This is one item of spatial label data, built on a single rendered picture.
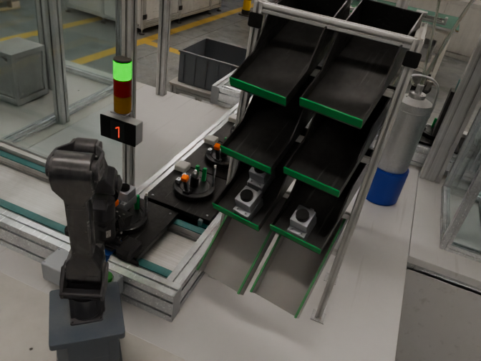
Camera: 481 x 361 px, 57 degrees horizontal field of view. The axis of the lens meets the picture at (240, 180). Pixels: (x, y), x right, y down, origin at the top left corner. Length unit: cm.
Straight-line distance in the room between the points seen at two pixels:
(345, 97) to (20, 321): 96
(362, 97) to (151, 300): 74
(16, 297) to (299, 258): 76
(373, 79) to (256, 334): 72
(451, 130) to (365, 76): 118
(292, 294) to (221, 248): 22
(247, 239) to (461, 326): 99
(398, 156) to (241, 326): 91
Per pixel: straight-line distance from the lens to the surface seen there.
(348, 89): 94
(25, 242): 143
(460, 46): 832
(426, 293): 180
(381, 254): 165
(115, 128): 136
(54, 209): 154
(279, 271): 117
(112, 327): 100
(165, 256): 135
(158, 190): 151
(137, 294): 126
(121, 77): 129
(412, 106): 172
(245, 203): 102
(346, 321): 138
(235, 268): 118
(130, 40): 129
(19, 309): 134
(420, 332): 194
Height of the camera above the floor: 185
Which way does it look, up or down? 33 degrees down
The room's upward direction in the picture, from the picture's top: 10 degrees clockwise
